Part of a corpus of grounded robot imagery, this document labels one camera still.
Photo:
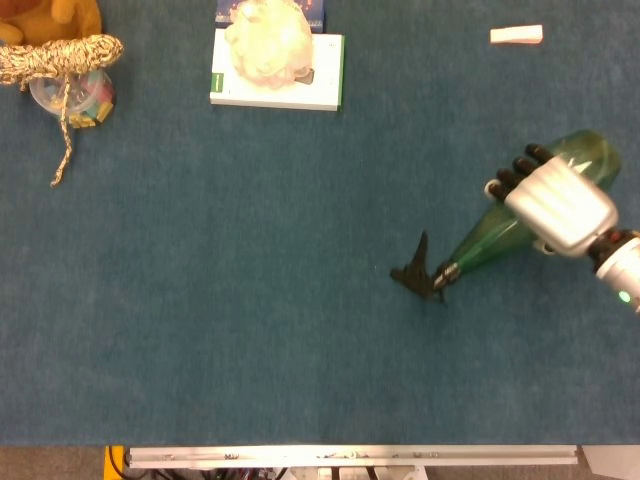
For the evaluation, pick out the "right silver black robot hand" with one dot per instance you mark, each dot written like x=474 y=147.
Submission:
x=565 y=205

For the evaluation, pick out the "green spray bottle black trigger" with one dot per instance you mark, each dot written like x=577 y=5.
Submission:
x=485 y=240

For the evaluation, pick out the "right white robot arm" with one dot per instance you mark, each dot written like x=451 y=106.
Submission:
x=622 y=270

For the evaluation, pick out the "white pink wedge eraser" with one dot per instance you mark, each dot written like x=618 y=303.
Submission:
x=515 y=35

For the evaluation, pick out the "grey base panel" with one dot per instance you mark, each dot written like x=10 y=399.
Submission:
x=610 y=460

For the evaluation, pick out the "white box with green edge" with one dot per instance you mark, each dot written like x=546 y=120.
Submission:
x=325 y=75

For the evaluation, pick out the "dark blue small box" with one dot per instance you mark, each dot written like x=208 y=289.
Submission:
x=318 y=15

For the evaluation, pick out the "blue felt table cloth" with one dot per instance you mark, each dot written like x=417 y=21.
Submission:
x=250 y=300

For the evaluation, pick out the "cream mesh bath loofah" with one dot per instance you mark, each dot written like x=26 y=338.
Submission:
x=270 y=45

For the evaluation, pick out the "clear jar of coloured clips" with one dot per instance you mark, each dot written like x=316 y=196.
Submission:
x=95 y=100

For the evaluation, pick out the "beige brown twine bundle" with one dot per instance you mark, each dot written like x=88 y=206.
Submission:
x=60 y=55

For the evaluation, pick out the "brown plush toy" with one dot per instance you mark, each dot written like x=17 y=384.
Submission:
x=40 y=20

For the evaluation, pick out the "aluminium profile rail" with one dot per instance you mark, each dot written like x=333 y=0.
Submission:
x=350 y=456

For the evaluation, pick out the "yellow frame post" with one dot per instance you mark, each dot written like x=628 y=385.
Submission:
x=114 y=457

